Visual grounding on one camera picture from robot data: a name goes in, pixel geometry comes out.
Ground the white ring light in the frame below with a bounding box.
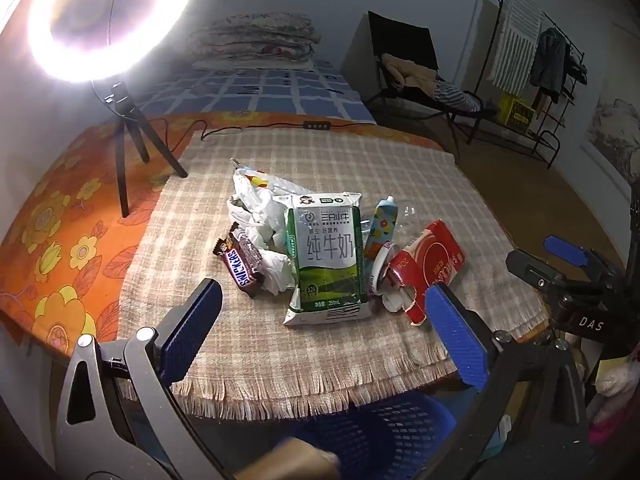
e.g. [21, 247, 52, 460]
[0, 0, 211, 83]

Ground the black cable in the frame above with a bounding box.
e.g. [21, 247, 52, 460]
[147, 119, 348, 142]

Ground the green white milk pouch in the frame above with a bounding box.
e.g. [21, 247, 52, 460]
[283, 191, 372, 327]

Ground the white plastic bag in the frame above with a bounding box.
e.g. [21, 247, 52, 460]
[227, 157, 306, 261]

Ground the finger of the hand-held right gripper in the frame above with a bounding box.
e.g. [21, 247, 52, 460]
[505, 249, 566, 301]
[544, 234, 623, 283]

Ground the brown chocolate bar wrapper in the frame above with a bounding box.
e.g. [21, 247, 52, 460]
[215, 222, 266, 300]

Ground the beige garment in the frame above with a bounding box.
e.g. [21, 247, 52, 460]
[382, 54, 441, 92]

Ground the blue checked bed sheet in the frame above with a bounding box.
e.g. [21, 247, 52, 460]
[112, 60, 377, 123]

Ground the brown paper item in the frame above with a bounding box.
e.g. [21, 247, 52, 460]
[235, 437, 343, 480]

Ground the blue floral tube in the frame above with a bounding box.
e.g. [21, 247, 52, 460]
[363, 196, 401, 263]

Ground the black tripod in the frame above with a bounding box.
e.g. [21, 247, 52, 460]
[91, 80, 190, 218]

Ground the clear plastic bottle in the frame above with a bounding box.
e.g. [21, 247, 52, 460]
[361, 200, 437, 256]

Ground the black metal drying rack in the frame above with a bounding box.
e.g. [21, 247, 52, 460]
[470, 0, 588, 168]

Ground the beige plaid cloth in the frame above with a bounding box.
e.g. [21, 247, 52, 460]
[117, 127, 546, 421]

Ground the blue plastic basket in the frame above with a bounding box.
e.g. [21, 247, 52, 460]
[280, 390, 503, 480]

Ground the red paper box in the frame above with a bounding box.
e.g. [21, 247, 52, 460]
[387, 219, 467, 328]

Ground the white ribbed towel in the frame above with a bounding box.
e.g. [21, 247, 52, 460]
[487, 0, 543, 96]

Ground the white plastic cup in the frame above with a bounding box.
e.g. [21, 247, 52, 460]
[367, 241, 403, 302]

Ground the white tissue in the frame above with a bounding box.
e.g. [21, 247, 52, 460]
[256, 249, 297, 296]

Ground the orange floral tablecloth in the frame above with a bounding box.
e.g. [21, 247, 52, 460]
[0, 112, 446, 358]

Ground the black folding chair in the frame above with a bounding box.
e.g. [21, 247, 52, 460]
[367, 10, 501, 156]

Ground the striped cloth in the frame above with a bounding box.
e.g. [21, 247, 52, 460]
[432, 80, 483, 111]

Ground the yellow crate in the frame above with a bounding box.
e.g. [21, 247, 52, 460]
[500, 95, 533, 133]

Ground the dark jacket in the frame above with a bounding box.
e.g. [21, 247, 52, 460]
[529, 27, 572, 103]

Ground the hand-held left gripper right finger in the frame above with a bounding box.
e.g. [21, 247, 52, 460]
[424, 282, 593, 480]

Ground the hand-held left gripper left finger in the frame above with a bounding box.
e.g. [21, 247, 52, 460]
[55, 277, 236, 480]

